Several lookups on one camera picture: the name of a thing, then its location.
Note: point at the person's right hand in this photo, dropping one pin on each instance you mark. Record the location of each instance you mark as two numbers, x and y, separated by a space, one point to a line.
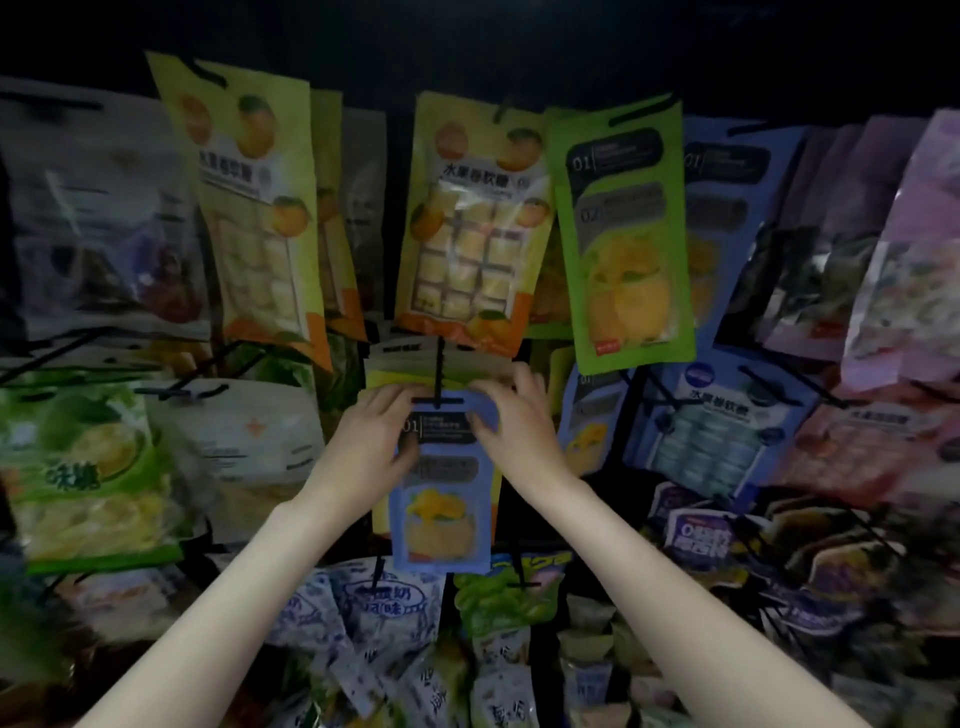
525 435

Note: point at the person's left hand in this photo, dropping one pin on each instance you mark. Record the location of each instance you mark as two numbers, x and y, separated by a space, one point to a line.
360 450

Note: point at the white dried fruit pouch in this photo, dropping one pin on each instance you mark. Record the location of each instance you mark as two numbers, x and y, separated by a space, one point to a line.
240 450

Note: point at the row of white blue pouches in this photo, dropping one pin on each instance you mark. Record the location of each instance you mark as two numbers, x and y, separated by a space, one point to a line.
360 615

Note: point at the blue fruit roll candy packet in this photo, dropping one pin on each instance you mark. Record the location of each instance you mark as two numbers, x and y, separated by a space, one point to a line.
720 428

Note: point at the blue yellow curvy snack bag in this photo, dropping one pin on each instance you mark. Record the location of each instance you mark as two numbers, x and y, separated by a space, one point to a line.
698 533
840 570

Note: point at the yellow orange-cube snack bag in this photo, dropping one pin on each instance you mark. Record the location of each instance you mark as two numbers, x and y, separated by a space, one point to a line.
248 210
338 210
473 225

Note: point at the green dried mango packet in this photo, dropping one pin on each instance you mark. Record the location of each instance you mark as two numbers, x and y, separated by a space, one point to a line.
623 240

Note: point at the row of pale green pouches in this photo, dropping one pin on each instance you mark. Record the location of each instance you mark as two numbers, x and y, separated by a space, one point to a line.
615 668

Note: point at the green yellow-fruit snack bag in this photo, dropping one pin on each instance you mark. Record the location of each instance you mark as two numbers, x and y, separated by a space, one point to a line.
83 480

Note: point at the red sliced snack bag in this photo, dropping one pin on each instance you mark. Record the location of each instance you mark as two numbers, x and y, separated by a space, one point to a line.
870 450

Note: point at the pink marshmallow packet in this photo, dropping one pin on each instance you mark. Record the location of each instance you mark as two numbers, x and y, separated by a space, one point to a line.
915 270

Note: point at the person's right forearm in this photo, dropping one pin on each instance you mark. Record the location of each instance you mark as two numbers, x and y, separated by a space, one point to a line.
690 615

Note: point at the person's left forearm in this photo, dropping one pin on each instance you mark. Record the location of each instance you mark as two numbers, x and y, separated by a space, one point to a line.
210 630

